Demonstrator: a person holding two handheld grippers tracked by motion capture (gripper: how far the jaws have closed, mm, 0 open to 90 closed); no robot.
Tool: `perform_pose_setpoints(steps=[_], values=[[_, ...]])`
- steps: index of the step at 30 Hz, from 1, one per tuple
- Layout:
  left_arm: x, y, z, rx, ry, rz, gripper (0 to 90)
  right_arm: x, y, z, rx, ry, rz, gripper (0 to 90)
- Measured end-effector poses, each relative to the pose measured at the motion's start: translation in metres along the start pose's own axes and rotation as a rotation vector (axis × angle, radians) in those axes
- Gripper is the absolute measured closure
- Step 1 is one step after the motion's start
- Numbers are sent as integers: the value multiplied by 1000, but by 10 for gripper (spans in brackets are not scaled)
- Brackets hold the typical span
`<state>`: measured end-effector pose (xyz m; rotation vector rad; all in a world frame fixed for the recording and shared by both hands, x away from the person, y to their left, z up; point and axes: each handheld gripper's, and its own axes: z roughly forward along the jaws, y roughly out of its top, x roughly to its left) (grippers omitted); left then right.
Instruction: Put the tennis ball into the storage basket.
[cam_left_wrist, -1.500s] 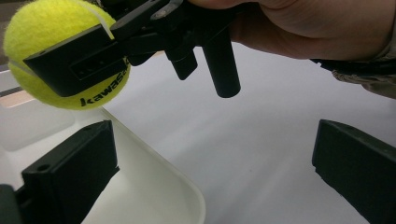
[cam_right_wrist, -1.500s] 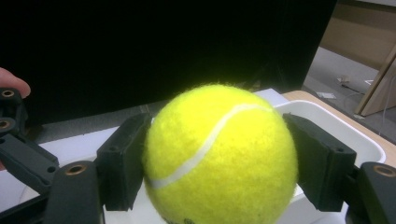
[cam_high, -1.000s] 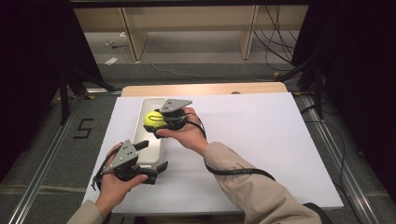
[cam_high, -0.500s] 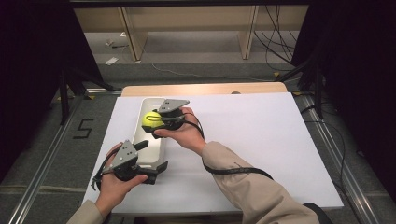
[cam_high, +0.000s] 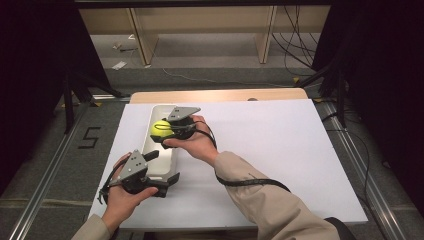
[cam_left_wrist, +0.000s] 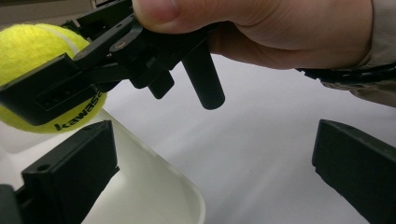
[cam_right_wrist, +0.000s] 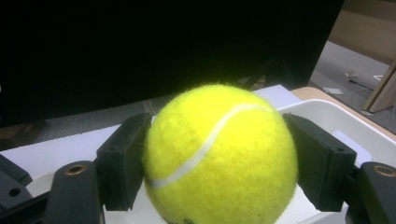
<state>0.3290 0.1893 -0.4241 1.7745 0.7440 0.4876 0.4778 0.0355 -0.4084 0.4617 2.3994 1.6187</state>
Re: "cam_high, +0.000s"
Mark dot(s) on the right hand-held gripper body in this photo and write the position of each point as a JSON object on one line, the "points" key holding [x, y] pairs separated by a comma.
{"points": [[182, 130]]}

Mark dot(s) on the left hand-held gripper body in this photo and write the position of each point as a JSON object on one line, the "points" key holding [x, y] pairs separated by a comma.
{"points": [[133, 170]]}

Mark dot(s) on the yellow tennis ball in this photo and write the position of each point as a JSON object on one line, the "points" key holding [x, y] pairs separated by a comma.
{"points": [[160, 130]]}

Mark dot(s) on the white plastic container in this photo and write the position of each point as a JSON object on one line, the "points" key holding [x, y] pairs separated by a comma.
{"points": [[160, 165]]}

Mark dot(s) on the person's right hand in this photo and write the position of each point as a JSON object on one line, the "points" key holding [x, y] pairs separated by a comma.
{"points": [[200, 143]]}

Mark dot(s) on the person's left hand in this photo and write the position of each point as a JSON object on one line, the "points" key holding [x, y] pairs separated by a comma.
{"points": [[120, 203]]}

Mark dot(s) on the white paper scrap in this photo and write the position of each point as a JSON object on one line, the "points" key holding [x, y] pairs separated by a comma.
{"points": [[119, 65]]}

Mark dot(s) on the white board sheet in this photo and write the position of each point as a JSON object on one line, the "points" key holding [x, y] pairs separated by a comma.
{"points": [[266, 140]]}

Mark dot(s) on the black tripod stand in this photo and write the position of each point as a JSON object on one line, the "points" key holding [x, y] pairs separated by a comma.
{"points": [[69, 106], [340, 96]]}

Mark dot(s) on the dark curtain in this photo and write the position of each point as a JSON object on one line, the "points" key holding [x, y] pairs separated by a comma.
{"points": [[383, 83], [33, 66]]}

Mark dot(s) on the short aluminium rail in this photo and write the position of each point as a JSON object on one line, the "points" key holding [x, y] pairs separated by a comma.
{"points": [[110, 97]]}

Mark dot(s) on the aluminium floor rail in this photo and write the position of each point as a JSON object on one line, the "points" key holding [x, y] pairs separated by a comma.
{"points": [[363, 173], [43, 186]]}

